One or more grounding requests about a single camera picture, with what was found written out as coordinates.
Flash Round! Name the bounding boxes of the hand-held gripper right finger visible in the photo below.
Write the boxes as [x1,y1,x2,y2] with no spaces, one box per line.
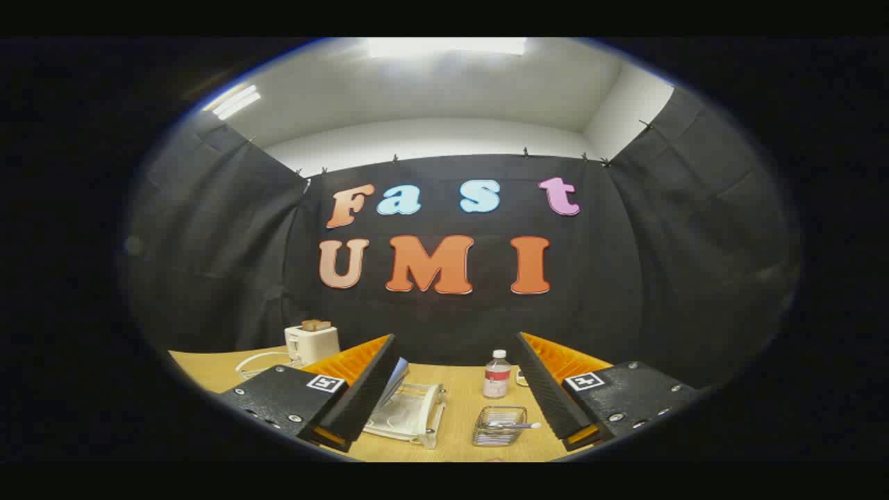
[513,331,702,453]

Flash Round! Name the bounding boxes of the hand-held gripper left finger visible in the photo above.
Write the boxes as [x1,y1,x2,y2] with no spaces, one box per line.
[221,333,410,453]

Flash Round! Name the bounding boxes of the blue plate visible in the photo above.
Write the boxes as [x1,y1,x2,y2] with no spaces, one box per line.
[379,356,410,414]

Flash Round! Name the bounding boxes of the white wire dish rack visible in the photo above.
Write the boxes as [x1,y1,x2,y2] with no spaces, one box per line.
[236,351,447,450]

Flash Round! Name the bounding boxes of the metal wire basket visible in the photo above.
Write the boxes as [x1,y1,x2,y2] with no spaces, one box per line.
[472,406,529,447]

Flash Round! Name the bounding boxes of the clear bottle red label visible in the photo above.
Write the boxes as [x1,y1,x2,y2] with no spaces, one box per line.
[483,349,513,399]

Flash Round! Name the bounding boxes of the white toaster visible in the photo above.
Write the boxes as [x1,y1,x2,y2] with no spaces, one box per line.
[285,324,341,365]

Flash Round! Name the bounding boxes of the black backdrop cloth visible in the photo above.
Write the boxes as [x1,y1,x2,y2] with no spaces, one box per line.
[125,87,799,390]

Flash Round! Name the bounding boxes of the striped ceiling light panel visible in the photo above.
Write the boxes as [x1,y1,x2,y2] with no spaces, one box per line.
[203,85,262,120]

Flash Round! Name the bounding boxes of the wide ceiling light panel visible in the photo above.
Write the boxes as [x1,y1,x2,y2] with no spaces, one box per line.
[367,38,527,58]

